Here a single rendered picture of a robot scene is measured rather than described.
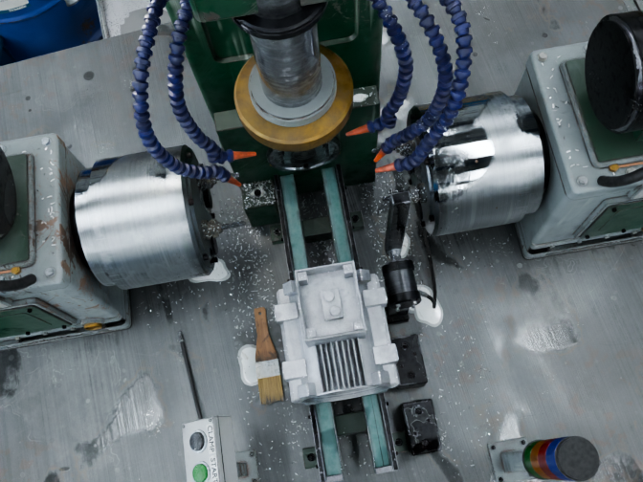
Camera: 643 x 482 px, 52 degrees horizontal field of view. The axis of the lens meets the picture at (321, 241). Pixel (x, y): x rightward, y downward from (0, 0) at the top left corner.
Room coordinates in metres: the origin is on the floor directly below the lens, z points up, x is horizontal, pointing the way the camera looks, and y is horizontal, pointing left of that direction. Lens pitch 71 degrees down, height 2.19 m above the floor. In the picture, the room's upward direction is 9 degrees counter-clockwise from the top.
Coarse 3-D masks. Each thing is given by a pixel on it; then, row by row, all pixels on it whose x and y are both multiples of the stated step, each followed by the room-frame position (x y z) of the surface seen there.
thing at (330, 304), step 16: (304, 272) 0.31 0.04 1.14; (320, 272) 0.32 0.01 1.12; (336, 272) 0.31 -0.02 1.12; (352, 272) 0.30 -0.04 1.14; (304, 288) 0.29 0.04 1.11; (320, 288) 0.29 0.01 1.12; (336, 288) 0.28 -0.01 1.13; (352, 288) 0.28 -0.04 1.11; (304, 304) 0.27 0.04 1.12; (320, 304) 0.26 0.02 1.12; (336, 304) 0.25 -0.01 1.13; (352, 304) 0.25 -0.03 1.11; (304, 320) 0.24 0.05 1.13; (320, 320) 0.23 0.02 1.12; (336, 320) 0.23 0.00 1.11; (352, 320) 0.23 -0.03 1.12; (304, 336) 0.21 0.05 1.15; (320, 336) 0.21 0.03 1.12; (336, 336) 0.20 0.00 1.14; (352, 336) 0.20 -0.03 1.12
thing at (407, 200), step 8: (400, 192) 0.38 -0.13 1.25; (408, 192) 0.38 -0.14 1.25; (392, 200) 0.37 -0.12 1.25; (400, 200) 0.37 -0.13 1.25; (408, 200) 0.37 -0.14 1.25; (392, 208) 0.37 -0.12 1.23; (400, 208) 0.37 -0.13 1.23; (408, 208) 0.37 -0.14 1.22; (392, 216) 0.36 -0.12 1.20; (400, 216) 0.37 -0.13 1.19; (408, 216) 0.37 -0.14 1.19; (392, 224) 0.36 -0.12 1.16; (400, 224) 0.37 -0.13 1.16; (392, 232) 0.36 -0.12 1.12; (400, 232) 0.37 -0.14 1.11; (392, 240) 0.36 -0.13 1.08; (400, 240) 0.37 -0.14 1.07; (392, 248) 0.36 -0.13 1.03; (400, 248) 0.37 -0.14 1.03
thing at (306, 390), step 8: (360, 272) 0.31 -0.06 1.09; (368, 272) 0.31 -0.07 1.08; (360, 280) 0.30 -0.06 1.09; (368, 280) 0.30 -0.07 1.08; (288, 288) 0.31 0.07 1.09; (376, 376) 0.13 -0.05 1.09; (384, 376) 0.13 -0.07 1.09; (304, 384) 0.14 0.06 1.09; (312, 384) 0.14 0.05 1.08; (376, 384) 0.12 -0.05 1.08; (384, 384) 0.12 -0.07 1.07; (304, 392) 0.13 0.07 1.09; (312, 392) 0.12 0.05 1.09
